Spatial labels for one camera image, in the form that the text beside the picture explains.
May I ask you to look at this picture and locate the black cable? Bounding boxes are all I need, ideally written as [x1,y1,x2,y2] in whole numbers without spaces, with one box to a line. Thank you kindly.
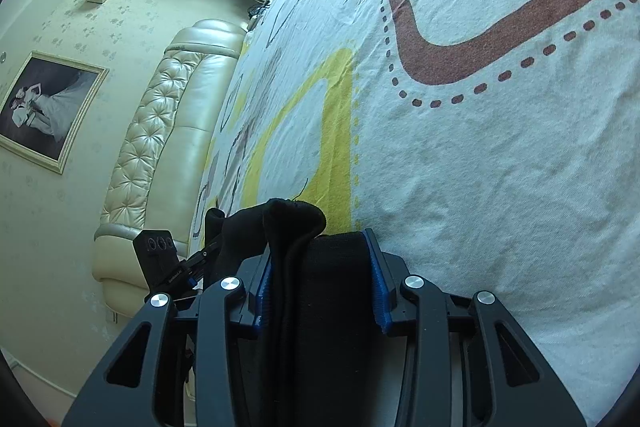
[247,2,273,28]

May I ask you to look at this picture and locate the framed wall photo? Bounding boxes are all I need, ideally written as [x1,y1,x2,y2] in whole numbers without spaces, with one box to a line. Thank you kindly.
[0,51,110,175]

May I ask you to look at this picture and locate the black pants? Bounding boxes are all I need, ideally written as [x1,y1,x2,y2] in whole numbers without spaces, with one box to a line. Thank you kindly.
[205,198,416,427]

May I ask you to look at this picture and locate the printed bed sheet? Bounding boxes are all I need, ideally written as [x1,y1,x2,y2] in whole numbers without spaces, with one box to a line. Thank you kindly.
[187,0,640,427]

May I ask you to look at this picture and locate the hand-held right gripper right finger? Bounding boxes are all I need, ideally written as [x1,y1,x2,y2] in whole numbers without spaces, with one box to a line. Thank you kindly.
[362,228,586,427]

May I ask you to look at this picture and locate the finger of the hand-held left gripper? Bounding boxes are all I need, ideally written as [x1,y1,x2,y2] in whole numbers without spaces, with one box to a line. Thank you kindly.
[182,247,221,278]

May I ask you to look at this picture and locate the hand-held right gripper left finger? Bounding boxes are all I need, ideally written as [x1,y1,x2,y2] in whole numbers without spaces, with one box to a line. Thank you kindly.
[62,252,273,427]

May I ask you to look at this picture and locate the cream tufted leather headboard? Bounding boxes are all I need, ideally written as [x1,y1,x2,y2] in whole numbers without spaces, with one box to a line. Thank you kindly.
[92,19,248,315]

